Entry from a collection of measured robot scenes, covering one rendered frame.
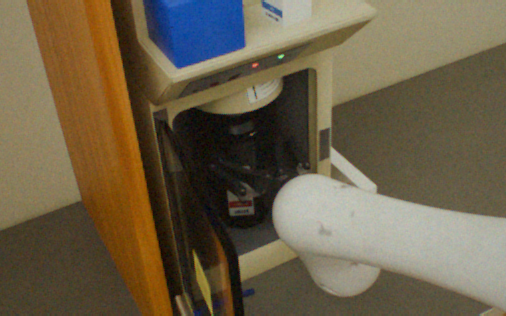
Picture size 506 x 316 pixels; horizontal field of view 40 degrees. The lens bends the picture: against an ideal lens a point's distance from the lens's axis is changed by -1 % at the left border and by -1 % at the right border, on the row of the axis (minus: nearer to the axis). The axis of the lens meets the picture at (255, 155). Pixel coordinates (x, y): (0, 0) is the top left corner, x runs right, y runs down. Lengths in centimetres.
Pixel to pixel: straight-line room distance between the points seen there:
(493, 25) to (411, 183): 70
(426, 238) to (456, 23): 125
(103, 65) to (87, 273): 66
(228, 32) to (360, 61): 96
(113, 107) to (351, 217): 33
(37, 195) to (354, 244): 91
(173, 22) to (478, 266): 45
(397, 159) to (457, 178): 14
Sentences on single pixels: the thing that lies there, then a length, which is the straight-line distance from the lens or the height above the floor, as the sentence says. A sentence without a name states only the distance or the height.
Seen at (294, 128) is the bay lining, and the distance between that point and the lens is 129.
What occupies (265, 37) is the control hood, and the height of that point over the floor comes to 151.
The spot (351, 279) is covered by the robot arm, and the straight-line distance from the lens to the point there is 100.
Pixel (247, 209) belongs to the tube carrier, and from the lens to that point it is 133.
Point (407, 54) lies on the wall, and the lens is 193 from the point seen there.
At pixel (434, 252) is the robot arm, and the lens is 82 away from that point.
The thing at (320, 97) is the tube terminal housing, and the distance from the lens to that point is 119.
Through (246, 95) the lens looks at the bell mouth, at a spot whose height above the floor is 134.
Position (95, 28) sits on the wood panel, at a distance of 85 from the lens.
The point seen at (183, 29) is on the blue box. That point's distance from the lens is 87.
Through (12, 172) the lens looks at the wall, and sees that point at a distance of 156.
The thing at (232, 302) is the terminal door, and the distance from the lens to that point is 86.
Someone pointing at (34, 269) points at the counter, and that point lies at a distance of 149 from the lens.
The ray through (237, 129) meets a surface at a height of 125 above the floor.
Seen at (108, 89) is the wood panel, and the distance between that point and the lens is 89.
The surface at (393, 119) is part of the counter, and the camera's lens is 177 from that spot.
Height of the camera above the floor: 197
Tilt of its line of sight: 39 degrees down
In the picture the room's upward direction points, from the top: 4 degrees counter-clockwise
